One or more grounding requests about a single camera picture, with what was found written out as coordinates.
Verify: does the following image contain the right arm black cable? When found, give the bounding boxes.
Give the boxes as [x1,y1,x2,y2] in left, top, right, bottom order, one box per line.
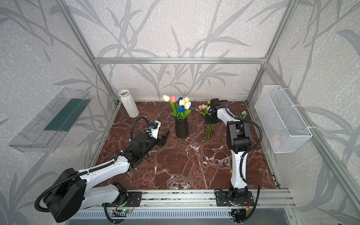
[219,99,263,223]

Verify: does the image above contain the pink object in basket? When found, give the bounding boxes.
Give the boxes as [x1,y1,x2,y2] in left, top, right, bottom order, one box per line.
[270,135,281,149]

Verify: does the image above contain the white wire mesh basket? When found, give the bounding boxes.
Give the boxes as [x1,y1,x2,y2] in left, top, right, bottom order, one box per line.
[255,85,312,153]

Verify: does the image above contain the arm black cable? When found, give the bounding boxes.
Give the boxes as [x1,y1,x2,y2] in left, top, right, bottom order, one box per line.
[34,116,151,213]
[219,99,263,223]

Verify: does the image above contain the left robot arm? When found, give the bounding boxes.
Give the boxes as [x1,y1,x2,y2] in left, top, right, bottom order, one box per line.
[40,133,169,223]

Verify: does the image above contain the light blue tulip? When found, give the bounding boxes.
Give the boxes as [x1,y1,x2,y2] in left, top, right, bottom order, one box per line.
[241,111,248,119]

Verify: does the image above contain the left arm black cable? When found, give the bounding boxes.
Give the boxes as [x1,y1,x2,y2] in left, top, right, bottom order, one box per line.
[34,116,151,213]

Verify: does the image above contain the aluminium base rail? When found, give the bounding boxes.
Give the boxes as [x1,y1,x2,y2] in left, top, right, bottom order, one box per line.
[71,189,299,223]

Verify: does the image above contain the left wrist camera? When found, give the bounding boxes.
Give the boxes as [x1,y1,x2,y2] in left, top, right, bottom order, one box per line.
[147,121,161,139]

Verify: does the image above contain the black cylindrical vase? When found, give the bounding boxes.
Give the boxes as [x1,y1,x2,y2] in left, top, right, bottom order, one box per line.
[175,118,189,139]

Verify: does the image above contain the pink tulip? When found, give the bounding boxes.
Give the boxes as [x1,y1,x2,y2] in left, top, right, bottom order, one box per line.
[170,95,178,113]

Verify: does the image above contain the white ribbed vase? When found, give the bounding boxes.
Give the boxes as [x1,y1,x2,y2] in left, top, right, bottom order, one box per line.
[118,89,139,118]

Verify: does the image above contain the horizontal aluminium frame bar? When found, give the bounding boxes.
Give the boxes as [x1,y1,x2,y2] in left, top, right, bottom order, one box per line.
[94,58,265,64]

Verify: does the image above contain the pale yellow tulip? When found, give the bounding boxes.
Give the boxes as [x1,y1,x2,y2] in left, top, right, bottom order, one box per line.
[179,99,186,106]

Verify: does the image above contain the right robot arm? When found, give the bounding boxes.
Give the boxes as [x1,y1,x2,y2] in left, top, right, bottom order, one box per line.
[205,98,253,206]

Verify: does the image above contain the white tulip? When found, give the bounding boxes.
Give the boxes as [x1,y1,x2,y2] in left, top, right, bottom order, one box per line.
[183,101,191,118]
[162,95,177,113]

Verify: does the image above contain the clear plastic wall tray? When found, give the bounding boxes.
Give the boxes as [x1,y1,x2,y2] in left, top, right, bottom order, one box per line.
[8,88,92,153]

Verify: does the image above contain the bunch of remaining tulips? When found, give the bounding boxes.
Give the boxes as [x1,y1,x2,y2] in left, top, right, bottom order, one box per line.
[198,105,213,141]

